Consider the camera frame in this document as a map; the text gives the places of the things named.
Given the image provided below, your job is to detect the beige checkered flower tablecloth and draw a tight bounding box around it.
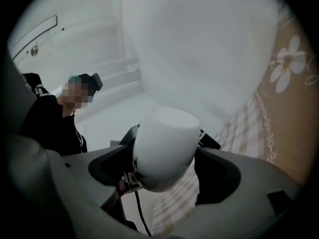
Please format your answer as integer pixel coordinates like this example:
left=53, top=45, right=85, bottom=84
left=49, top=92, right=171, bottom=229
left=151, top=7, right=315, bottom=237

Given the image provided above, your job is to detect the black cable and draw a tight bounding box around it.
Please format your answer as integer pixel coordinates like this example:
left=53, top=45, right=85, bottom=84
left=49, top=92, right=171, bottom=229
left=134, top=190, right=152, bottom=237

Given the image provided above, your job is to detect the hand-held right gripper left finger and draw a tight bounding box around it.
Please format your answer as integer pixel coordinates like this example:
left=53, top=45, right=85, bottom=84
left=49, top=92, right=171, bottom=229
left=46, top=143, right=141, bottom=209

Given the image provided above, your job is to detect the person's black clothing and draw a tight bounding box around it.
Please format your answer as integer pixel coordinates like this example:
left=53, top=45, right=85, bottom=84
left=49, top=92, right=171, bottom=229
left=19, top=93, right=88, bottom=157

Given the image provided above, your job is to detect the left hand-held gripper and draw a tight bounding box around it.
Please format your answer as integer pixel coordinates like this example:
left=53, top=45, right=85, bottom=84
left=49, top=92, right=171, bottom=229
left=119, top=124, right=145, bottom=197

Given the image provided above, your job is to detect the white ceramic mug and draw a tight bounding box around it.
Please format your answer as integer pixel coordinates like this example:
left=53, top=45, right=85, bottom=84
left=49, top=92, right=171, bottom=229
left=131, top=107, right=202, bottom=193

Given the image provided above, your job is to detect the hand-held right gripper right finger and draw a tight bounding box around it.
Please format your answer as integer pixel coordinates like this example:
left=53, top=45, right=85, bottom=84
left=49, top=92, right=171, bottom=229
left=178, top=147, right=308, bottom=239

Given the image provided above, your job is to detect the black head-mounted camera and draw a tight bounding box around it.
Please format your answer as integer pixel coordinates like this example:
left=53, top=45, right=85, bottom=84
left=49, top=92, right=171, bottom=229
left=79, top=73, right=104, bottom=97

